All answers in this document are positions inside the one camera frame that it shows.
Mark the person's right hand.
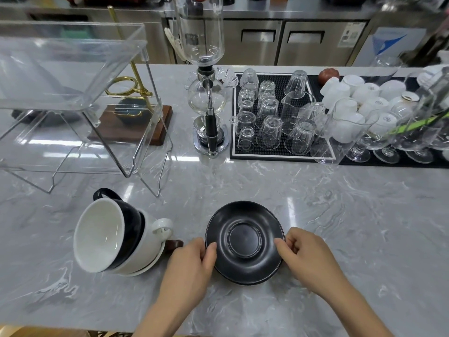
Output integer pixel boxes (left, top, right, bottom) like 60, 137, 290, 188
274, 226, 353, 306

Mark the person's left hand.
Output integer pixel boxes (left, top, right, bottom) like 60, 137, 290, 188
156, 237, 219, 315

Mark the brown coffee cup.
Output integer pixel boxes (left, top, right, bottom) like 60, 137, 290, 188
123, 239, 184, 278

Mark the white coffee cup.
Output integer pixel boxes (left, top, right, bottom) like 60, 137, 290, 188
112, 208, 174, 277

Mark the black saucer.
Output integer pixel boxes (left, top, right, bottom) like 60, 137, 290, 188
205, 201, 285, 286

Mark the black coffee cup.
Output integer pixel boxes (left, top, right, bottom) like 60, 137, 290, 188
72, 188, 146, 274

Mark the clear acrylic two-tier shelf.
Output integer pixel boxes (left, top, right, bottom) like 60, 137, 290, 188
0, 20, 174, 199

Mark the person's left forearm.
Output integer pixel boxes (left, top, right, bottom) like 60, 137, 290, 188
131, 294, 192, 337

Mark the glass siphon coffee maker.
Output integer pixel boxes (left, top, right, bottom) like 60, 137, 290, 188
165, 0, 232, 159

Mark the white-bordered black bar mat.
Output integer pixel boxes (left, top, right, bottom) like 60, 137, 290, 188
230, 73, 337, 162

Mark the long black bar mat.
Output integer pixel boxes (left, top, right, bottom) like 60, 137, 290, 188
308, 75, 449, 169

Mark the large clear glass pitcher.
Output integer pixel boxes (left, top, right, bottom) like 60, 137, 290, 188
310, 98, 379, 168

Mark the cluster of clear stemmed glasses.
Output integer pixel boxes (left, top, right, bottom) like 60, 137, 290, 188
345, 101, 449, 165

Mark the cluster of clear glass tumblers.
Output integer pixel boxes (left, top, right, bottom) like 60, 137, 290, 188
230, 68, 329, 155

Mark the small clear glass pitcher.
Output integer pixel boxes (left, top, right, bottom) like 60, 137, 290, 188
280, 90, 316, 136

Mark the wooden brass pour-over stand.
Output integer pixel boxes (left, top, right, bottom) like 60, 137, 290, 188
87, 5, 174, 146

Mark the yellow flower green stem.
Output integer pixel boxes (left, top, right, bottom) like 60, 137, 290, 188
389, 112, 449, 136

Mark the cluster of white ceramic cups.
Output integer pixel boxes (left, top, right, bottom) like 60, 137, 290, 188
321, 74, 421, 144

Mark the red-brown clay teapot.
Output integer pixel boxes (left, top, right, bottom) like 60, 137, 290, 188
318, 68, 340, 85

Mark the large clear wine glass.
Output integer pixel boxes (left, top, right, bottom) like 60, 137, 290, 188
370, 55, 402, 85

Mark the stack of white plates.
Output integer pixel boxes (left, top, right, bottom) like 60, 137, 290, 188
415, 65, 449, 88

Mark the white appliance blue logo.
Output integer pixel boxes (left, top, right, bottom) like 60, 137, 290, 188
352, 26, 428, 67

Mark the bamboo stirring paddle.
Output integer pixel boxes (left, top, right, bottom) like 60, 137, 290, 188
165, 28, 183, 62

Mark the stainless steel cabinet unit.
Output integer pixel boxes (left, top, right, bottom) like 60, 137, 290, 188
0, 0, 449, 67

